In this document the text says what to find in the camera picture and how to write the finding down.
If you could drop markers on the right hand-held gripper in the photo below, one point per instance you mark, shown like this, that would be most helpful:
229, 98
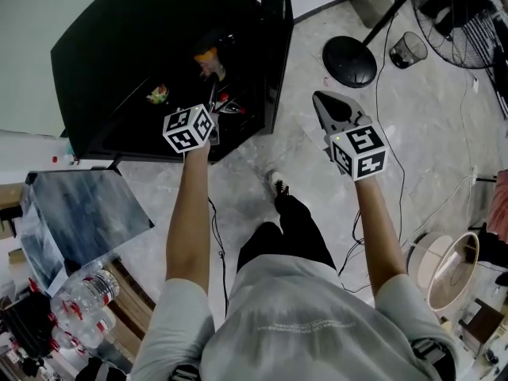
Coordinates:
359, 153

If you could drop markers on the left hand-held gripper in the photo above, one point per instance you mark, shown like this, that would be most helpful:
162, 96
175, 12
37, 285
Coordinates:
186, 129

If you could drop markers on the orange juice bottle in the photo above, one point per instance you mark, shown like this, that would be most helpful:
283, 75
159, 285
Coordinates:
206, 56

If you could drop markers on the black mini fridge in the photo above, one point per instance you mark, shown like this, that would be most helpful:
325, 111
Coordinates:
127, 38

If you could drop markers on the person's left forearm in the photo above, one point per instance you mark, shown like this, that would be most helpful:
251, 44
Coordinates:
188, 228

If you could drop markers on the person's right forearm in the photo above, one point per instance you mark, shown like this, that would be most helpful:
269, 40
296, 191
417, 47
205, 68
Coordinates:
379, 236

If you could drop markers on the black floor fan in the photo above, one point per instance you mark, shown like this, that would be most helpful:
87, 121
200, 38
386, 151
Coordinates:
349, 62

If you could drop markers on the person's white shoe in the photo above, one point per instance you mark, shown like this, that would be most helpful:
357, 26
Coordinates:
278, 183

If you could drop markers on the black mesh waste bin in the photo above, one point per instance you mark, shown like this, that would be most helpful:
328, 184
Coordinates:
409, 50

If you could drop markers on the grey square bin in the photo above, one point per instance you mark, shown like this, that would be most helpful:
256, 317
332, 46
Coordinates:
373, 4

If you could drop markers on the person's black trousers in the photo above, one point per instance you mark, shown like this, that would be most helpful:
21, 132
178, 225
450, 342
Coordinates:
285, 236

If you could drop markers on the pink cloth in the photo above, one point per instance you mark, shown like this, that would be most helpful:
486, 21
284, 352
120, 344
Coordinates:
499, 205

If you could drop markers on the round wooden tub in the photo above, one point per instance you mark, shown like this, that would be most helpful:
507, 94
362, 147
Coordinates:
452, 272

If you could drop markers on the wooden slatted bench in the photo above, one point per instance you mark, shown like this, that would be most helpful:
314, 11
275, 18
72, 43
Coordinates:
131, 296

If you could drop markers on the person's grey t-shirt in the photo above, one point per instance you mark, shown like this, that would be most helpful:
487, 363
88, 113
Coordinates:
301, 324

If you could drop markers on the pack of clear water bottles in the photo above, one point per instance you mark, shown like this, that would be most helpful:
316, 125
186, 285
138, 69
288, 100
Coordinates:
85, 304

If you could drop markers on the black bag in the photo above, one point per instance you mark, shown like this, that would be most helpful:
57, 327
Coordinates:
24, 324

